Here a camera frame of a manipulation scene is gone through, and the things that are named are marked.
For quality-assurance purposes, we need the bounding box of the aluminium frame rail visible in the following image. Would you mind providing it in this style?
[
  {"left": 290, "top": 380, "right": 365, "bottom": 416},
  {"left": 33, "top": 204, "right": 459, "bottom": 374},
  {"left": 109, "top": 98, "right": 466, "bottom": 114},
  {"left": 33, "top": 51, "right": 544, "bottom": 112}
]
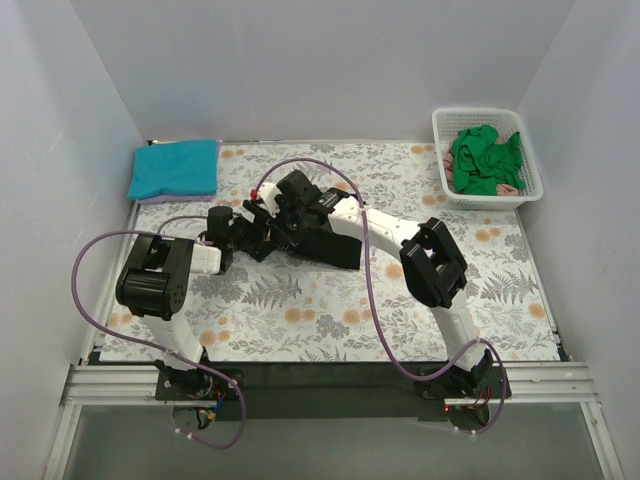
[{"left": 61, "top": 362, "right": 599, "bottom": 405}]

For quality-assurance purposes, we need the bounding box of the folded lavender garment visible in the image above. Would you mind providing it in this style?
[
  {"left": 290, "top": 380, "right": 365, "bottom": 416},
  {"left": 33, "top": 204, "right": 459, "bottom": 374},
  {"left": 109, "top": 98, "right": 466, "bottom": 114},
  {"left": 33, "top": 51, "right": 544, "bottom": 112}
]
[{"left": 138, "top": 194, "right": 213, "bottom": 205}]

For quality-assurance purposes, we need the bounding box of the floral patterned table mat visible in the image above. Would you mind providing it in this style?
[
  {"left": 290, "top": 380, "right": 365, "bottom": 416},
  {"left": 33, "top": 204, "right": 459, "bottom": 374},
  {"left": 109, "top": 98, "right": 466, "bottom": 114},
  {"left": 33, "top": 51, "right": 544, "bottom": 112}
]
[{"left": 99, "top": 141, "right": 561, "bottom": 362}]

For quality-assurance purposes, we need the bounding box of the white plastic laundry basket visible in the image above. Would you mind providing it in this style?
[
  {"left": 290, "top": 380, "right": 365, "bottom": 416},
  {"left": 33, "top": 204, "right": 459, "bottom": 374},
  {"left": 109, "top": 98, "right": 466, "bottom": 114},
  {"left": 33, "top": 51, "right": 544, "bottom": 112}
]
[{"left": 432, "top": 106, "right": 544, "bottom": 211}]

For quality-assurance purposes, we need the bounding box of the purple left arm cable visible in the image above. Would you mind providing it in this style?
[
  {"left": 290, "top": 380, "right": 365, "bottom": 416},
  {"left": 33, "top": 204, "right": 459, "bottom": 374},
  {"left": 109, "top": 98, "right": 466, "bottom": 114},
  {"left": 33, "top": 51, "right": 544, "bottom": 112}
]
[{"left": 72, "top": 215, "right": 247, "bottom": 450}]

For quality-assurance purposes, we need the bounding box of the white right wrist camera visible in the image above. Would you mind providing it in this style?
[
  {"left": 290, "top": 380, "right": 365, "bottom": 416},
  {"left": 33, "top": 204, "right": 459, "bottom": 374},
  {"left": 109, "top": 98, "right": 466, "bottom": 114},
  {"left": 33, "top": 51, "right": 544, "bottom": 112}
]
[{"left": 251, "top": 182, "right": 282, "bottom": 216}]

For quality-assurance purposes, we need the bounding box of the black t shirt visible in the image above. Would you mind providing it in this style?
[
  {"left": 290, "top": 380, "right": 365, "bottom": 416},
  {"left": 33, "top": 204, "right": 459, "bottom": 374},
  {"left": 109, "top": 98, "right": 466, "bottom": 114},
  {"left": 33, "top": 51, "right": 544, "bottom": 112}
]
[{"left": 270, "top": 226, "right": 362, "bottom": 270}]

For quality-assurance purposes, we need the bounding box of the green t shirt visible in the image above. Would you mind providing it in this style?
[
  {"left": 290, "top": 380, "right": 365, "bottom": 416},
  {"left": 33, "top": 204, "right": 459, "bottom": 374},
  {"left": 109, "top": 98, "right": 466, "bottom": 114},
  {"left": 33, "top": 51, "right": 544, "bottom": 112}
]
[{"left": 450, "top": 125, "right": 526, "bottom": 196}]

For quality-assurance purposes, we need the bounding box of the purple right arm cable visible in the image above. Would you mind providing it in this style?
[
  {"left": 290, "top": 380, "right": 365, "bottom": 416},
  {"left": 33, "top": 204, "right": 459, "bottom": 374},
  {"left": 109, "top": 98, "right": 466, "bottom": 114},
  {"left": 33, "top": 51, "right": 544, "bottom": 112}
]
[{"left": 254, "top": 158, "right": 512, "bottom": 436}]

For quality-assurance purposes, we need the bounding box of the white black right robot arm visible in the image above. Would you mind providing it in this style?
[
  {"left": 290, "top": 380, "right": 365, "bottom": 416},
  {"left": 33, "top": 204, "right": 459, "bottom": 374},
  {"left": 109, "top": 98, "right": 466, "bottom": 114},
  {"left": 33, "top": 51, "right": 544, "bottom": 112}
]
[{"left": 243, "top": 170, "right": 508, "bottom": 398}]

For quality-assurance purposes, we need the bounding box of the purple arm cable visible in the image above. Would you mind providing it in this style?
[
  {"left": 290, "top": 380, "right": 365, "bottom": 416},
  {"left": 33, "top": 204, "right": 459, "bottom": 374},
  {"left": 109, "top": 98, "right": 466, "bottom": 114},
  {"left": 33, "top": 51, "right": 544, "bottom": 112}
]
[
  {"left": 72, "top": 215, "right": 247, "bottom": 450},
  {"left": 254, "top": 158, "right": 512, "bottom": 436}
]

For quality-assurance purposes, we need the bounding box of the folded teal t shirt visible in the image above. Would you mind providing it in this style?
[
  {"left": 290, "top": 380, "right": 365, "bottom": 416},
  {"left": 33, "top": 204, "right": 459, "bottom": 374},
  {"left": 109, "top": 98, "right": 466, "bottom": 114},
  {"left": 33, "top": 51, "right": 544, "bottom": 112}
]
[{"left": 127, "top": 139, "right": 219, "bottom": 201}]

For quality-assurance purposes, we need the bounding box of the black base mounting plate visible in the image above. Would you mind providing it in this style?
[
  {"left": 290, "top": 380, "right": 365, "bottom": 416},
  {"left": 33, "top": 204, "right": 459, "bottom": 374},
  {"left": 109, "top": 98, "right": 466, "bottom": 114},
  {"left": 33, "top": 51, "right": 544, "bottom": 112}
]
[{"left": 155, "top": 360, "right": 511, "bottom": 429}]

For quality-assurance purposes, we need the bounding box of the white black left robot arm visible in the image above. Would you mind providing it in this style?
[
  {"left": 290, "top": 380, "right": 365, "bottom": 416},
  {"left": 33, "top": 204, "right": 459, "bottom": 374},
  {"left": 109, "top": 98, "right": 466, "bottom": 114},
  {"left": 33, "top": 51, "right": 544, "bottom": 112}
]
[{"left": 116, "top": 206, "right": 274, "bottom": 400}]

